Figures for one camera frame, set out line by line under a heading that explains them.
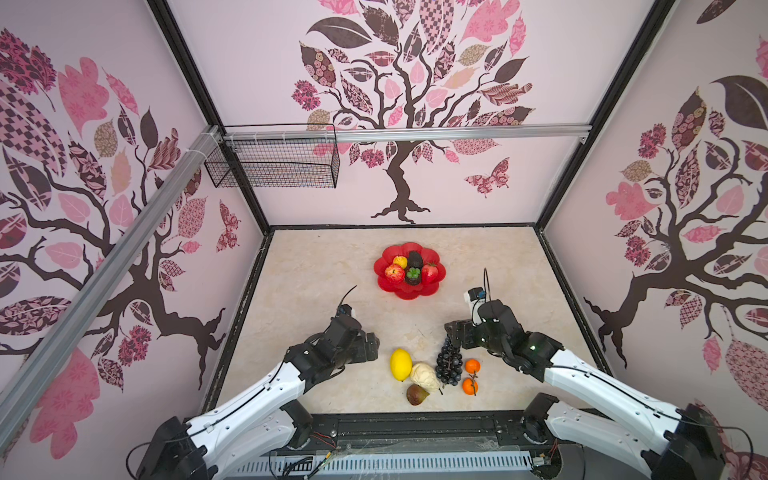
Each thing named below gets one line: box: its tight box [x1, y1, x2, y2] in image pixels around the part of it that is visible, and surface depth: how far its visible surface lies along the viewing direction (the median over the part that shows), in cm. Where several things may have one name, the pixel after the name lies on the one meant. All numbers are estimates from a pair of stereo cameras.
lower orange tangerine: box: [462, 378, 479, 396], surface depth 81 cm
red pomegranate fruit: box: [384, 263, 405, 283], surface depth 100 cm
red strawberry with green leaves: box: [421, 262, 439, 284], surface depth 102 cm
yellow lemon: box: [390, 348, 413, 382], surface depth 83 cm
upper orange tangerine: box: [465, 358, 481, 374], surface depth 84 cm
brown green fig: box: [406, 384, 430, 406], surface depth 79 cm
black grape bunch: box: [435, 336, 463, 386], surface depth 83 cm
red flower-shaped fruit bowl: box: [373, 242, 446, 301], surface depth 102 cm
